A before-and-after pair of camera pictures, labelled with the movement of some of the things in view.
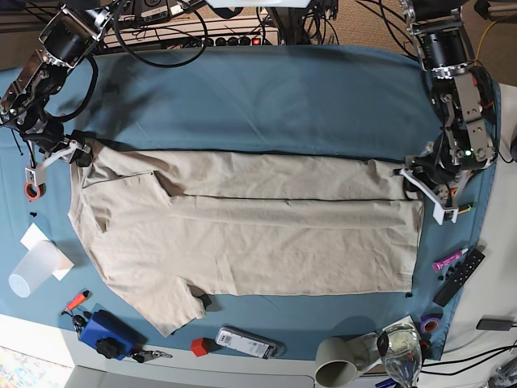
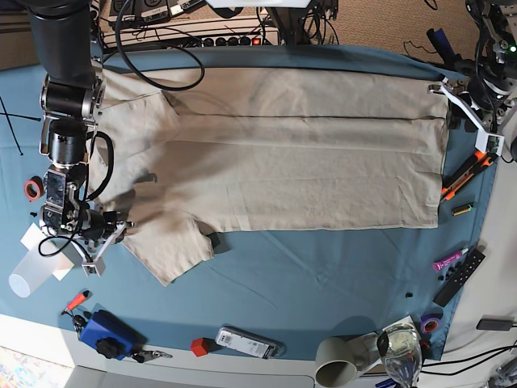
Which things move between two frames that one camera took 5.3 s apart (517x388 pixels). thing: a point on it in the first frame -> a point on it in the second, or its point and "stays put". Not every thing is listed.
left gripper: (48, 141) -> (100, 227)
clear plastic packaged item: (237, 339) stays put
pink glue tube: (439, 263) stays put
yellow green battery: (465, 208) stays put
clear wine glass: (400, 347) stays put
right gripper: (436, 174) -> (490, 103)
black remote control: (460, 278) stays put
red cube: (199, 347) stays put
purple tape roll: (430, 322) stays put
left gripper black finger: (411, 191) -> (454, 115)
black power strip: (235, 40) stays put
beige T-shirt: (167, 223) -> (197, 149)
